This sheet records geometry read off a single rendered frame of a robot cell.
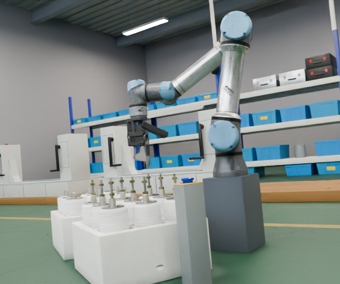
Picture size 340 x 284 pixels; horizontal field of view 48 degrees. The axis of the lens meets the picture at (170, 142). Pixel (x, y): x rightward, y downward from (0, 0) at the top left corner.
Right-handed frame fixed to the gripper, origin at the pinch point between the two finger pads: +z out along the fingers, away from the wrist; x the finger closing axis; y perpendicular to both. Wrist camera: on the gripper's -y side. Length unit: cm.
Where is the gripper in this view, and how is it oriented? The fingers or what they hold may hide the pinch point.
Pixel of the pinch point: (147, 165)
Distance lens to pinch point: 158.6
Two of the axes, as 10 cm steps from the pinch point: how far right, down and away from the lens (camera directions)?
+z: 0.9, 9.9, -0.5
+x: 2.2, -0.6, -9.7
